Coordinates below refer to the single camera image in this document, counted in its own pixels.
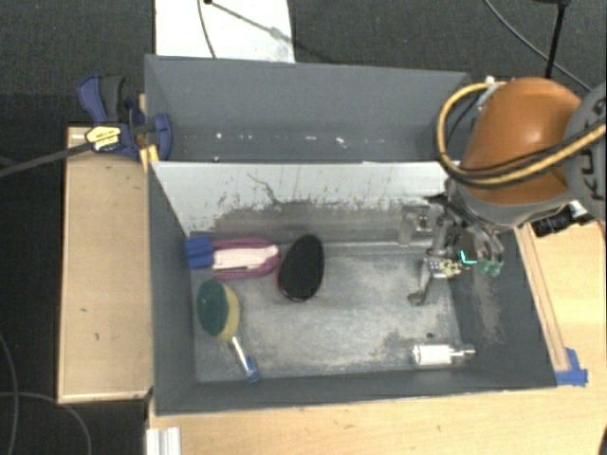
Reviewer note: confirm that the white and silver small bottle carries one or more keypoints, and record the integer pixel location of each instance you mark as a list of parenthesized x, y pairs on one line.
[(434, 354)]

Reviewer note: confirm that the blue ribbed block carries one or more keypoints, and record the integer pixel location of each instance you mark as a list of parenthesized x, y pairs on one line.
[(198, 252)]

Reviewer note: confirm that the black cylinder on white bracket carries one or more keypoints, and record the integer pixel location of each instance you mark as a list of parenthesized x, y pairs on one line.
[(552, 225)]

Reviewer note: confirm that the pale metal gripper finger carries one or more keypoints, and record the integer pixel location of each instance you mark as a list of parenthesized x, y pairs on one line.
[(411, 225), (423, 280)]

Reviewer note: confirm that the grey metal bin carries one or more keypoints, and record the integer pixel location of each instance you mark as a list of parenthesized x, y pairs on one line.
[(351, 320)]

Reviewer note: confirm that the green yellow sponge brush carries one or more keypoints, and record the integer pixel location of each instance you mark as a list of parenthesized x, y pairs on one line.
[(217, 308)]

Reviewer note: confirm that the purple and pink case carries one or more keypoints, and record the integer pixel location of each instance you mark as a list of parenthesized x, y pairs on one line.
[(244, 260)]

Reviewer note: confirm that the pale wood flat board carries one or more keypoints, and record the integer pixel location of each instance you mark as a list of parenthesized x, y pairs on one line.
[(106, 278)]

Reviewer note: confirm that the black glossy oval object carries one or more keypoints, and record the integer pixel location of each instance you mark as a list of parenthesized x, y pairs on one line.
[(301, 268)]

